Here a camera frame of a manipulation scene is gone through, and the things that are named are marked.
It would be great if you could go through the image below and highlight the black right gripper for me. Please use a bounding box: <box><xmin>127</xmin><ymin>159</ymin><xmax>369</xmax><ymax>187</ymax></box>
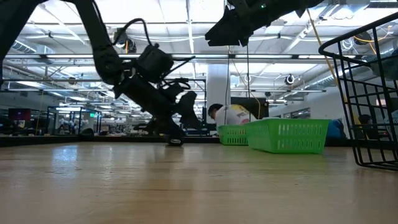
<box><xmin>205</xmin><ymin>0</ymin><xmax>292</xmax><ymax>48</ymax></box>

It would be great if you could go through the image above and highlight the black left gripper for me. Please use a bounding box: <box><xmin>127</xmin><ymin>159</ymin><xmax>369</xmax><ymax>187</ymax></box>
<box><xmin>112</xmin><ymin>67</ymin><xmax>201</xmax><ymax>140</ymax></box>

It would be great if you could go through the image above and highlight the black bandage roll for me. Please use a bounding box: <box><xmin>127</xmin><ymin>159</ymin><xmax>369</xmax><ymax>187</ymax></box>
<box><xmin>167</xmin><ymin>136</ymin><xmax>185</xmax><ymax>147</ymax></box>

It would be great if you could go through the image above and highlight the white building column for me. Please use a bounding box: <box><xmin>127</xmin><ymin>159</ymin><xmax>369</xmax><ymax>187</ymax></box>
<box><xmin>206</xmin><ymin>64</ymin><xmax>231</xmax><ymax>125</ymax></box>

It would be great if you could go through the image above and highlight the person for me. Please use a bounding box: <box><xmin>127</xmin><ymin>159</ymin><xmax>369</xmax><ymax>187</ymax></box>
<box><xmin>207</xmin><ymin>103</ymin><xmax>251</xmax><ymax>127</ymax></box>
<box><xmin>357</xmin><ymin>114</ymin><xmax>373</xmax><ymax>138</ymax></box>

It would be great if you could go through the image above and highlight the green plastic slotted basket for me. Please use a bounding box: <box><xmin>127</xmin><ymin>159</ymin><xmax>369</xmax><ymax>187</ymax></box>
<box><xmin>244</xmin><ymin>118</ymin><xmax>331</xmax><ymax>155</ymax></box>
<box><xmin>216</xmin><ymin>124</ymin><xmax>249</xmax><ymax>147</ymax></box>

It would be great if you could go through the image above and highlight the blue cushion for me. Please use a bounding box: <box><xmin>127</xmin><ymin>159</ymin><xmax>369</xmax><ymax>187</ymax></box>
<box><xmin>326</xmin><ymin>119</ymin><xmax>346</xmax><ymax>139</ymax></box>

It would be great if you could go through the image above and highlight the dark monitor screen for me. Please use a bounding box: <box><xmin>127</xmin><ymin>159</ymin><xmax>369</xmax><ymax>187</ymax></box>
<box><xmin>7</xmin><ymin>108</ymin><xmax>32</xmax><ymax>121</ymax></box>

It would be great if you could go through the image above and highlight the black background rig frame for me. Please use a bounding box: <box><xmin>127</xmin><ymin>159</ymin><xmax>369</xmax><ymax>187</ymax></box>
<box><xmin>46</xmin><ymin>106</ymin><xmax>102</xmax><ymax>136</ymax></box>
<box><xmin>174</xmin><ymin>78</ymin><xmax>208</xmax><ymax>131</ymax></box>

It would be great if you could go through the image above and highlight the black hanging cable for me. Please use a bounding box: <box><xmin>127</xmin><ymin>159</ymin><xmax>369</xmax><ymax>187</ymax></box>
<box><xmin>244</xmin><ymin>45</ymin><xmax>251</xmax><ymax>121</ymax></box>

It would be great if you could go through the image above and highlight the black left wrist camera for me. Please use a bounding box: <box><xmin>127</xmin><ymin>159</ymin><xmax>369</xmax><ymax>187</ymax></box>
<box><xmin>136</xmin><ymin>43</ymin><xmax>175</xmax><ymax>83</ymax></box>

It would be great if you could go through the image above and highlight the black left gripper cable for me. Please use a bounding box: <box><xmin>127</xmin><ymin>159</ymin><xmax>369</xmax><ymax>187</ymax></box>
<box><xmin>111</xmin><ymin>17</ymin><xmax>197</xmax><ymax>91</ymax></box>

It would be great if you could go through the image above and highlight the yellow hanging cable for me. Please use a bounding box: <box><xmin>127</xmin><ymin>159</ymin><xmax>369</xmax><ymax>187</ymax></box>
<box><xmin>305</xmin><ymin>8</ymin><xmax>363</xmax><ymax>131</ymax></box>

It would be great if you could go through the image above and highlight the black wire basket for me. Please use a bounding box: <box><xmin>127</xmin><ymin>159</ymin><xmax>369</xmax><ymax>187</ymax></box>
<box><xmin>318</xmin><ymin>12</ymin><xmax>398</xmax><ymax>171</ymax></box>

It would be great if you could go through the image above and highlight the black aluminium table frame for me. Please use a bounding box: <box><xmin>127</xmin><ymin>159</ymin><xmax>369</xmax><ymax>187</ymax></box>
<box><xmin>0</xmin><ymin>127</ymin><xmax>354</xmax><ymax>148</ymax></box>

